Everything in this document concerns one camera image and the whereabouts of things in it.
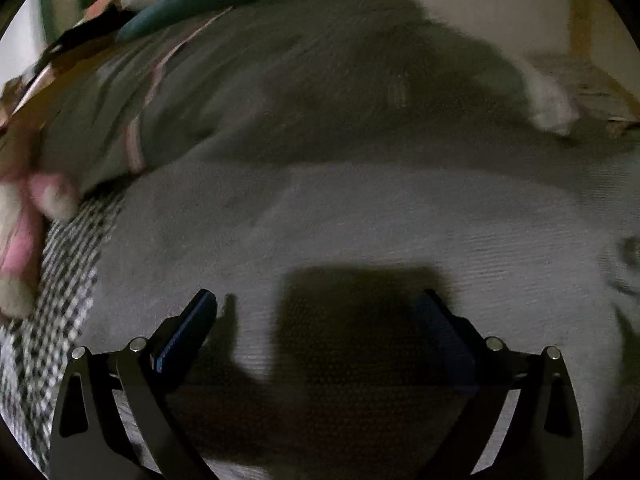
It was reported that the brown cardboard box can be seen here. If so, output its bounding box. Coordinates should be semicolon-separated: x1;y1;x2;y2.
0;0;131;126

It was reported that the black white checkered bedsheet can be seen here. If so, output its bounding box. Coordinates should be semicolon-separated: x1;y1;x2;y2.
0;190;126;436

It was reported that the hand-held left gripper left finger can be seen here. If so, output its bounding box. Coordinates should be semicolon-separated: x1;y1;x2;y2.
48;289;218;480

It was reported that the grey striped cloth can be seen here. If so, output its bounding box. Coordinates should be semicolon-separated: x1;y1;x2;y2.
35;5;286;196

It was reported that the wooden frame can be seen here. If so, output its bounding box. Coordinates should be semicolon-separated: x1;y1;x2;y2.
570;0;640;128

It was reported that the grey knitted sweater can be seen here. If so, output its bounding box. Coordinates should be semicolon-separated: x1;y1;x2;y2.
80;0;640;480

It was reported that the pink white plush toy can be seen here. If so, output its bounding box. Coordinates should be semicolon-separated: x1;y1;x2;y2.
0;170;83;318

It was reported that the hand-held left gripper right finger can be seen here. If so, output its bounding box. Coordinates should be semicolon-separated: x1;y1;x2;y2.
417;289;584;480

